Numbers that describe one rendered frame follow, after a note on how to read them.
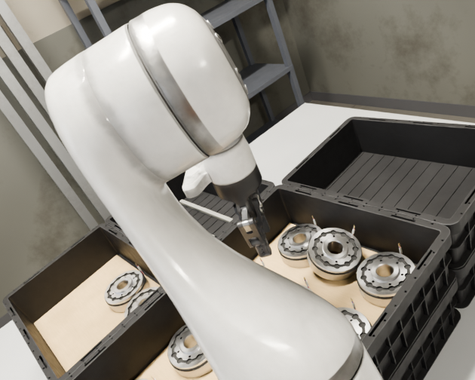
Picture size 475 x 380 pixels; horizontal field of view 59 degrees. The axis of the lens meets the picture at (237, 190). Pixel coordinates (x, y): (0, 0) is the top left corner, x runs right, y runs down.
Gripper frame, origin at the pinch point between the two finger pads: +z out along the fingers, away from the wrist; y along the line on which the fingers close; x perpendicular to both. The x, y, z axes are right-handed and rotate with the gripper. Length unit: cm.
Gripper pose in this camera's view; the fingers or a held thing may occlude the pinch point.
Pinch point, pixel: (262, 237)
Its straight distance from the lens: 72.2
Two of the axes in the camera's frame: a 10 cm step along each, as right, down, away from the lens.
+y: 0.1, -5.6, 8.3
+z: 3.5, 7.8, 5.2
